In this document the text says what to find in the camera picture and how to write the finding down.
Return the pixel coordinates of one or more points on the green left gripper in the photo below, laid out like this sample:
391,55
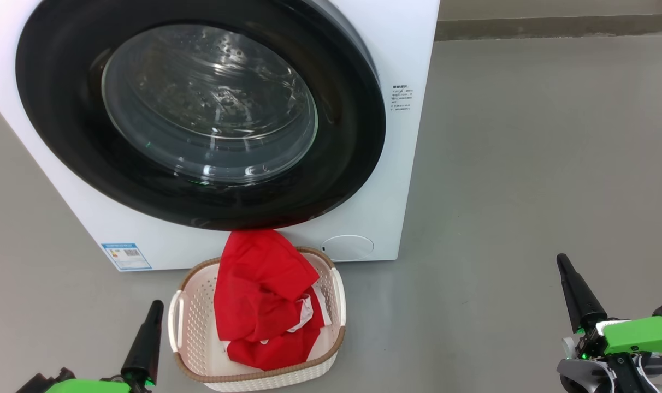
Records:
90,386

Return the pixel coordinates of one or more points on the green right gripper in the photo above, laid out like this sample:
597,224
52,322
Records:
642,335

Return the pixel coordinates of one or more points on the red and white cloth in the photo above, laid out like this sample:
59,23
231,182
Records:
260,284

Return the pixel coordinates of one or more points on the black round glass washer door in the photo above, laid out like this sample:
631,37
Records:
63,93

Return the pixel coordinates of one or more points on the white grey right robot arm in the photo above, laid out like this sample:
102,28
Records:
582,376

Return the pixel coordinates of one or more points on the cream basket with brown rim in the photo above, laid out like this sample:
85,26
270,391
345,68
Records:
197,322

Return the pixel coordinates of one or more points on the white front-load washing machine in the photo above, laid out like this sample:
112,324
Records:
413,49

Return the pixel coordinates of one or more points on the blue energy label sticker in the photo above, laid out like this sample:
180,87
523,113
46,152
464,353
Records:
126,256

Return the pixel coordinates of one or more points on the round white filter cover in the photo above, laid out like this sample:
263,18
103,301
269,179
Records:
347,248

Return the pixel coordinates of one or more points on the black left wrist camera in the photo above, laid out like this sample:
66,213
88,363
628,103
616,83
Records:
41,382

